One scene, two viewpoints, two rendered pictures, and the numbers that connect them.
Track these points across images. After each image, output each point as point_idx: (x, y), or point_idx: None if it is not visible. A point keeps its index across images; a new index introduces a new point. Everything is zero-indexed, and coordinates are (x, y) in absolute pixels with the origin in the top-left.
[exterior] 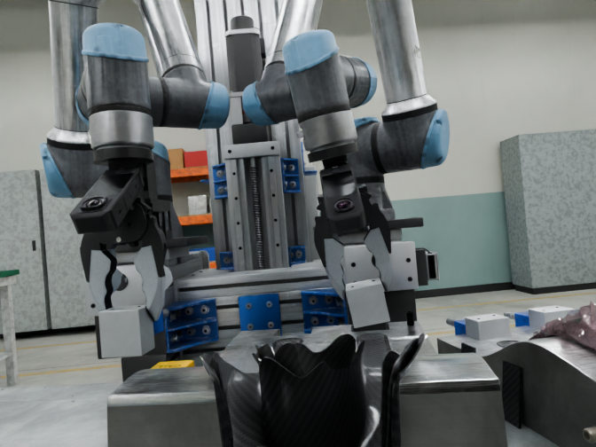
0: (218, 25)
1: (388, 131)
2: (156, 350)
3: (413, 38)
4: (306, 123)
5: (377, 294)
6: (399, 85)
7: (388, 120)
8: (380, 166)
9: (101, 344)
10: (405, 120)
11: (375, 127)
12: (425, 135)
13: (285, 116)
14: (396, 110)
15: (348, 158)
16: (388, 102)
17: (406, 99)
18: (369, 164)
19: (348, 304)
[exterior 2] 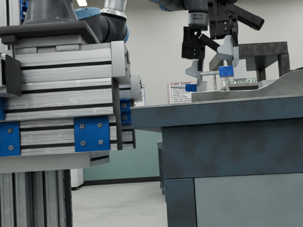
0: None
1: (114, 23)
2: (119, 114)
3: None
4: (206, 14)
5: (207, 84)
6: (124, 3)
7: (117, 17)
8: (106, 39)
9: (246, 72)
10: (123, 21)
11: (105, 17)
12: (126, 32)
13: (163, 1)
14: (121, 14)
15: (98, 28)
16: (114, 8)
17: (123, 11)
18: (103, 36)
19: (206, 86)
